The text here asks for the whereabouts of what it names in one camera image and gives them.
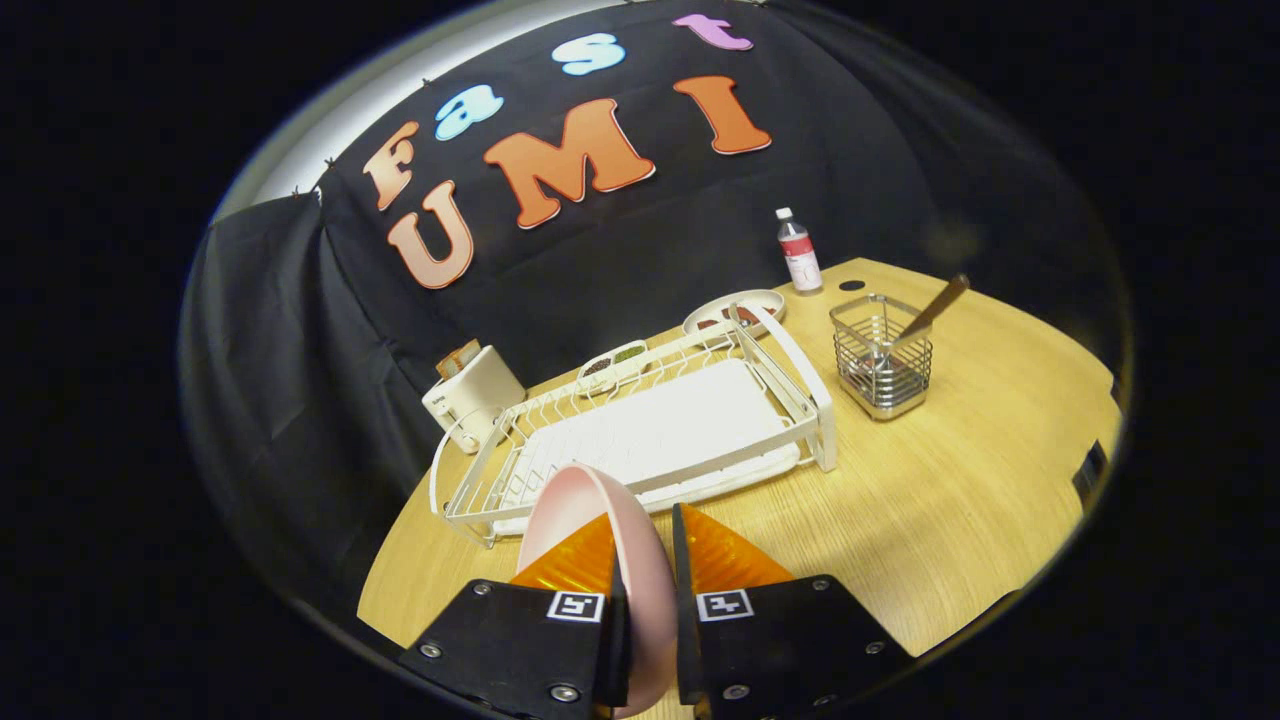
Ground pink plate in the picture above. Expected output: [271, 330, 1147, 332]
[516, 463, 679, 719]

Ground white plate with meat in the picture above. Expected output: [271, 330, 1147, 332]
[683, 289, 787, 339]

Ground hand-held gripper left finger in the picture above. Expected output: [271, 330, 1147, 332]
[398, 512, 633, 720]

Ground clear water bottle red label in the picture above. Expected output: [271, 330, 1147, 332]
[776, 207, 824, 297]

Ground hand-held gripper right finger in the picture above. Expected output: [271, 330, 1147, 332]
[672, 503, 916, 720]

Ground white wire dish rack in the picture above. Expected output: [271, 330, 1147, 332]
[430, 303, 838, 548]

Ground steel wire basket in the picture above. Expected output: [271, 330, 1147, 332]
[829, 293, 935, 421]

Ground brown handled spoon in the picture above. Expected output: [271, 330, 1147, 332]
[868, 273, 971, 373]

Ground brown toast slice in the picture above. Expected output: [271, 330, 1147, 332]
[437, 338, 483, 379]

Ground white toaster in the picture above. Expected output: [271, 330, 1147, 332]
[421, 345, 527, 456]

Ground white divided condiment dish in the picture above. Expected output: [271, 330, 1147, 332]
[577, 340, 649, 393]

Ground black backdrop cloth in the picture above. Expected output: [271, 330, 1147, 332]
[180, 0, 1131, 601]

